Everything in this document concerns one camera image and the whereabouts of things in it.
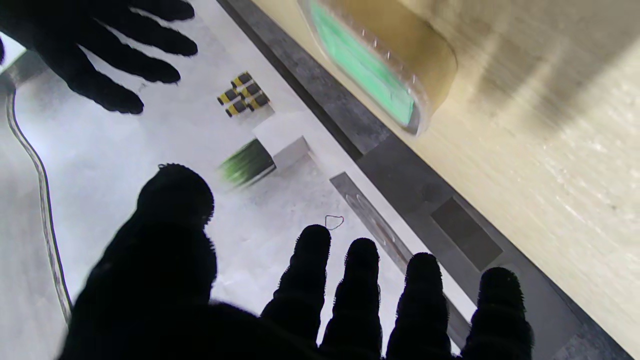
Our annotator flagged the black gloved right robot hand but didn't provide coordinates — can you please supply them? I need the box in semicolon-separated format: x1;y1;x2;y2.
0;0;199;115

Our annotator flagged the brown paper food container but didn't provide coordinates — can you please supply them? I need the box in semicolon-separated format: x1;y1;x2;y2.
297;0;458;137

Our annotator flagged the dark long knife tray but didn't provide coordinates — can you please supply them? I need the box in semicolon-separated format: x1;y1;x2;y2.
330;172;471;346

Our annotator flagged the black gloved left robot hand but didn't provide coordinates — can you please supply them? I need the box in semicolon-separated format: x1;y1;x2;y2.
59;163;535;360

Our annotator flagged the green plant in white pot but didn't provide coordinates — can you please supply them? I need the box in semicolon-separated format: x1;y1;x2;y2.
218;112;311;188

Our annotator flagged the clear lid with green insert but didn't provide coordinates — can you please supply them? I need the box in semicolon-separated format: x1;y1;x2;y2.
297;0;433;137

